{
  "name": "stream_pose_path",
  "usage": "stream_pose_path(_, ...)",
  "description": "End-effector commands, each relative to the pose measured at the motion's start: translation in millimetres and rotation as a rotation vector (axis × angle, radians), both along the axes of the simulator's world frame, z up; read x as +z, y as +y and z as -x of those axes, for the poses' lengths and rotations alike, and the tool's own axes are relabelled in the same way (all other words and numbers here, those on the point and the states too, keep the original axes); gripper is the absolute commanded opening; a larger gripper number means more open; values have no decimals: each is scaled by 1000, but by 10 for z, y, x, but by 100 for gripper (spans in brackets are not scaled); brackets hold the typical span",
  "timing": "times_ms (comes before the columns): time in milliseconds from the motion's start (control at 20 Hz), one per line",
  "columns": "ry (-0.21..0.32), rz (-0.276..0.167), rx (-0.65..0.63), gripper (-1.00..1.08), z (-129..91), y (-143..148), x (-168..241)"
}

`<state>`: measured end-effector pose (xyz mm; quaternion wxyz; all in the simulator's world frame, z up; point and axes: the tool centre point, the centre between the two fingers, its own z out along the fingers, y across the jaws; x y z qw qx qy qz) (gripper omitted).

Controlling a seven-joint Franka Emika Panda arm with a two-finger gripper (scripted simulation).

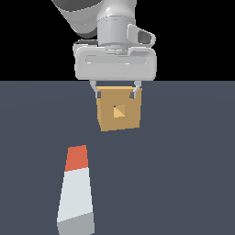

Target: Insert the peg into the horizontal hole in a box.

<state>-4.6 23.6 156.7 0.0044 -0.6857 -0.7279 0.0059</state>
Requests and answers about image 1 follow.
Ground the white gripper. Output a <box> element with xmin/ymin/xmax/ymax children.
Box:
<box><xmin>73</xmin><ymin>39</ymin><xmax>158</xmax><ymax>100</ymax></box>

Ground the tan wooden box with hole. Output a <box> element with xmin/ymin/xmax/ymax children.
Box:
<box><xmin>95</xmin><ymin>85</ymin><xmax>143</xmax><ymax>132</ymax></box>

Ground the white peg with orange end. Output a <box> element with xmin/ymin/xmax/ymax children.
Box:
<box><xmin>56</xmin><ymin>144</ymin><xmax>95</xmax><ymax>235</ymax></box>

